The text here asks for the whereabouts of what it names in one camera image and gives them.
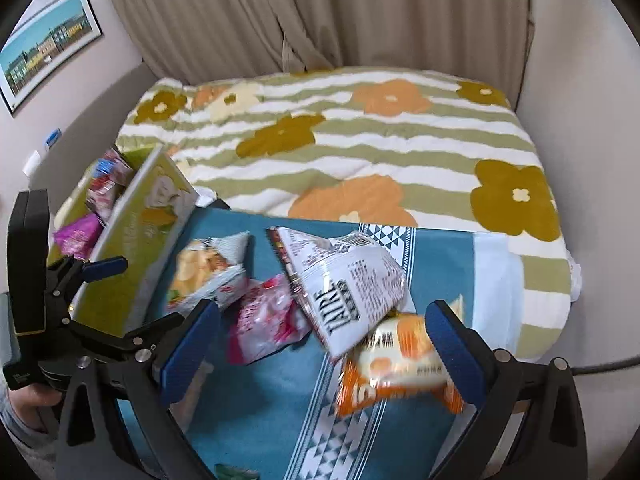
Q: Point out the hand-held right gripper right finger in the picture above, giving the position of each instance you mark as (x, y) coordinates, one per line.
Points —
(452, 355)

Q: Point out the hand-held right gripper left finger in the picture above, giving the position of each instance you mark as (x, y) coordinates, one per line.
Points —
(192, 350)

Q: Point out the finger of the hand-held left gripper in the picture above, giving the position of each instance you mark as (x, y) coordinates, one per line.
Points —
(105, 267)
(125, 342)

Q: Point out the purple snack packet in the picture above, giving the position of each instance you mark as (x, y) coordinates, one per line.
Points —
(75, 237)

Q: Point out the green cardboard box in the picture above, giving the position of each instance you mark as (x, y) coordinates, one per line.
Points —
(145, 240)

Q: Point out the orange and white snack packet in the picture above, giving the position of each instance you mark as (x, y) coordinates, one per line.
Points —
(395, 365)

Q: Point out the pink striped snack packet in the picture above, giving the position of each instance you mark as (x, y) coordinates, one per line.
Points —
(265, 317)

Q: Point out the white potato chip packet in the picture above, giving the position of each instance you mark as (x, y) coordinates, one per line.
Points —
(210, 270)

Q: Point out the red and blue snack packet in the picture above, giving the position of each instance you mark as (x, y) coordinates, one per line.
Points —
(107, 177)

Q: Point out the white packet with black print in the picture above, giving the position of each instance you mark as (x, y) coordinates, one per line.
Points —
(345, 290)

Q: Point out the person's left forearm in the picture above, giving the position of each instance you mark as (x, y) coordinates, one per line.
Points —
(25, 450)

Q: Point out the person's left hand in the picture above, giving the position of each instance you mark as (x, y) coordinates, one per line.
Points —
(30, 402)

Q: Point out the blue patterned tablecloth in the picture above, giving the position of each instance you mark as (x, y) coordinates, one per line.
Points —
(275, 410)

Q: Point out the green and white snack packet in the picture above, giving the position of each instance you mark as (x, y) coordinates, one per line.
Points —
(235, 472)

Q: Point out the blue and white small device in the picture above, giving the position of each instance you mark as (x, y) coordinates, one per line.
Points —
(52, 137)

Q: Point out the white crumpled cloth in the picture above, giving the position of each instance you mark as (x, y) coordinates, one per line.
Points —
(576, 277)

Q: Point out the grey padded headboard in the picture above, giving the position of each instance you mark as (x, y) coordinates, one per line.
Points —
(100, 110)

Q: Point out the flowered striped blanket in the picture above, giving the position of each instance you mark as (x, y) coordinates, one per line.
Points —
(400, 160)

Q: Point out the beige curtain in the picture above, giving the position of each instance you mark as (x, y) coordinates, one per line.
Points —
(300, 10)

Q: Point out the white wall socket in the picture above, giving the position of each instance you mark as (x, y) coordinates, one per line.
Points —
(32, 162)

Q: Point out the framed wall poster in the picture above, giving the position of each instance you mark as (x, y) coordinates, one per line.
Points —
(45, 45)

